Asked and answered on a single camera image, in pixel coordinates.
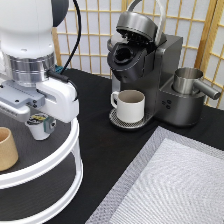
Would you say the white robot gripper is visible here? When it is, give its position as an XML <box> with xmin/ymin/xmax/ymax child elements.
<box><xmin>35</xmin><ymin>78</ymin><xmax>79</xmax><ymax>134</ymax></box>

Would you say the white coffee pod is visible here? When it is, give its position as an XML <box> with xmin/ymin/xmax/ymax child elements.
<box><xmin>25</xmin><ymin>113</ymin><xmax>49</xmax><ymax>141</ymax></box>

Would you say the grey pod coffee machine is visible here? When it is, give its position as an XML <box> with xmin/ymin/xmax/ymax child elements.
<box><xmin>107</xmin><ymin>0</ymin><xmax>205</xmax><ymax>130</ymax></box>

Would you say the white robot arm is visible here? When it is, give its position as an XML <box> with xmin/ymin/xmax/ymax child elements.
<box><xmin>0</xmin><ymin>0</ymin><xmax>79</xmax><ymax>140</ymax></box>

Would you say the tan wooden cup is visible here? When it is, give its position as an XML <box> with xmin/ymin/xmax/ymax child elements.
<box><xmin>0</xmin><ymin>127</ymin><xmax>18</xmax><ymax>171</ymax></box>

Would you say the white two-tier round shelf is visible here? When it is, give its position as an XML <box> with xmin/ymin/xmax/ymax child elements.
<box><xmin>0</xmin><ymin>115</ymin><xmax>83</xmax><ymax>224</ymax></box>

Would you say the white ceramic mug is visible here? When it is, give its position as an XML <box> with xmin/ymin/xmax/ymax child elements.
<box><xmin>110</xmin><ymin>90</ymin><xmax>145</xmax><ymax>123</ymax></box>

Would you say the grey woven placemat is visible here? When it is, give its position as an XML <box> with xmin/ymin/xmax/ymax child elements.
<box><xmin>85</xmin><ymin>127</ymin><xmax>224</xmax><ymax>224</ymax></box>

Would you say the steel milk frother jug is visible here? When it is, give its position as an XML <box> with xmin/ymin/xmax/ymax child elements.
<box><xmin>173</xmin><ymin>67</ymin><xmax>221</xmax><ymax>100</ymax></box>

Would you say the wooden shoji screen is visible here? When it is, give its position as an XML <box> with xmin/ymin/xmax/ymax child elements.
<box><xmin>53</xmin><ymin>0</ymin><xmax>224</xmax><ymax>110</ymax></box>

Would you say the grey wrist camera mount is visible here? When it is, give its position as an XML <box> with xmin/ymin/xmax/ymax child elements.
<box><xmin>0</xmin><ymin>80</ymin><xmax>45</xmax><ymax>122</ymax></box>

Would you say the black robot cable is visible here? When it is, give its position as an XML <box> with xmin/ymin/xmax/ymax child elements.
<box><xmin>46</xmin><ymin>0</ymin><xmax>83</xmax><ymax>101</ymax></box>

